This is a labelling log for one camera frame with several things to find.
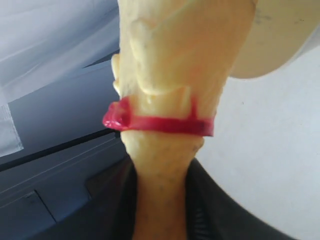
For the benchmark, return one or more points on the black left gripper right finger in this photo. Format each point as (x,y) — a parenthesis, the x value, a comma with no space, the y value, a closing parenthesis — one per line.
(211,214)

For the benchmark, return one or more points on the white backdrop curtain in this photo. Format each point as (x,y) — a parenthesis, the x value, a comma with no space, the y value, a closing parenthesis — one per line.
(43,40)

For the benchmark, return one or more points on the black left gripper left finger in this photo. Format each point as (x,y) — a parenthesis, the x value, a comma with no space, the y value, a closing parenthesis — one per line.
(124,220)

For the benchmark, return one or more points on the yellow rubber chicken with head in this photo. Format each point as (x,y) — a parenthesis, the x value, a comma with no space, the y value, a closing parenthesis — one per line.
(174,60)

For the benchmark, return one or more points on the cream bin marked O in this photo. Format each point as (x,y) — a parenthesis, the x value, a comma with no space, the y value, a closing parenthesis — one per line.
(283,30)

